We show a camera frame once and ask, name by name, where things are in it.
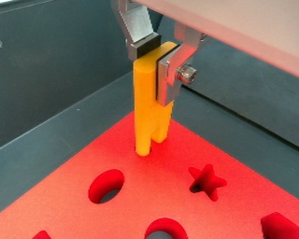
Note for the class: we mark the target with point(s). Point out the grey back wall panel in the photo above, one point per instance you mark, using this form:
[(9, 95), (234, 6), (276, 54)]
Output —
[(258, 91)]

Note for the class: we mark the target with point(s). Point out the grey vertical side panel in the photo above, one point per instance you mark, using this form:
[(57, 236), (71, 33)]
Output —
[(61, 51)]

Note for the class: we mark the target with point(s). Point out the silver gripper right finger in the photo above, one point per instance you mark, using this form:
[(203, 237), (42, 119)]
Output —
[(174, 68)]

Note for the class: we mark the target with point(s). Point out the yellow two-pronged peg object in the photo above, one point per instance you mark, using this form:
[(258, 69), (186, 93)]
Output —
[(152, 117)]

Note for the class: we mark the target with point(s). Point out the red insertion board with holes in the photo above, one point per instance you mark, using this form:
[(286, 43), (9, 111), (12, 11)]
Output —
[(187, 189)]

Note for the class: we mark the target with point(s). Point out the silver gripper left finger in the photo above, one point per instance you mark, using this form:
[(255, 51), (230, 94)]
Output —
[(141, 39)]

